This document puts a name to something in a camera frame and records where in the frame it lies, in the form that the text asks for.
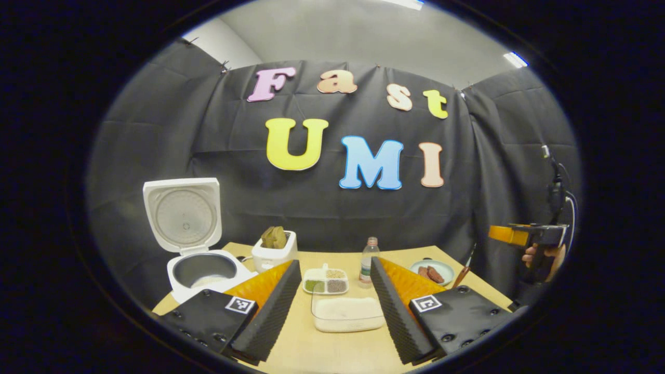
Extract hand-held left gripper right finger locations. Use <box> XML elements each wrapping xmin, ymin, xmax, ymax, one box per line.
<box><xmin>370</xmin><ymin>256</ymin><xmax>520</xmax><ymax>365</ymax></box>

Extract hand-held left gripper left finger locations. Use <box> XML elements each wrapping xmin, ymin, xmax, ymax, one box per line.
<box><xmin>158</xmin><ymin>260</ymin><xmax>302</xmax><ymax>366</ymax></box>

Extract white rice cooker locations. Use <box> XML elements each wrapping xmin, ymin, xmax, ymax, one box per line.
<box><xmin>143</xmin><ymin>178</ymin><xmax>258</xmax><ymax>305</ymax></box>

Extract clear plastic container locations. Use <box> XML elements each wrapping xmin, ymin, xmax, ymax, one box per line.
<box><xmin>311</xmin><ymin>290</ymin><xmax>387</xmax><ymax>333</ymax></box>

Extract clear plastic bottle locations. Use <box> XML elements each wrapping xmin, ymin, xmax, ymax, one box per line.
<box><xmin>358</xmin><ymin>237</ymin><xmax>380</xmax><ymax>289</ymax></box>

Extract white toaster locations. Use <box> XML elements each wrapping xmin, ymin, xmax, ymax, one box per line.
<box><xmin>251</xmin><ymin>231</ymin><xmax>299</xmax><ymax>274</ymax></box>

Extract white sectioned grain dish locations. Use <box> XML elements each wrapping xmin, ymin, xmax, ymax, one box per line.
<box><xmin>303</xmin><ymin>263</ymin><xmax>350</xmax><ymax>296</ymax></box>

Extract pale green plate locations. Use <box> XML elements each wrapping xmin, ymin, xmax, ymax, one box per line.
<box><xmin>409</xmin><ymin>259</ymin><xmax>456</xmax><ymax>287</ymax></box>

